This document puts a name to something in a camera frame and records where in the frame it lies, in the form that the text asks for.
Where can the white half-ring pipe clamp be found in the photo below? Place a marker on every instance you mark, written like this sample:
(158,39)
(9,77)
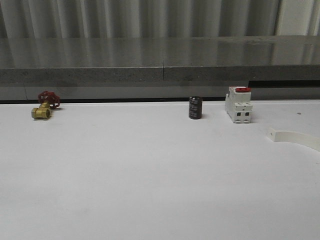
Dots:
(294,137)

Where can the black cylindrical capacitor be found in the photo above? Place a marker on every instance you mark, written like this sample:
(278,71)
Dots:
(195,107)

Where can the grey stone counter ledge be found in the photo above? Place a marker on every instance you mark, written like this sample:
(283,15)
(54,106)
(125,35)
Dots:
(257,61)

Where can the brass valve red handwheel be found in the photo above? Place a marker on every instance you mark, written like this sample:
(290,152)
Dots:
(48,101)

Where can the white circuit breaker red switch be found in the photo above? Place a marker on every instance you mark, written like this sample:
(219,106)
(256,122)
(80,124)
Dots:
(238,104)

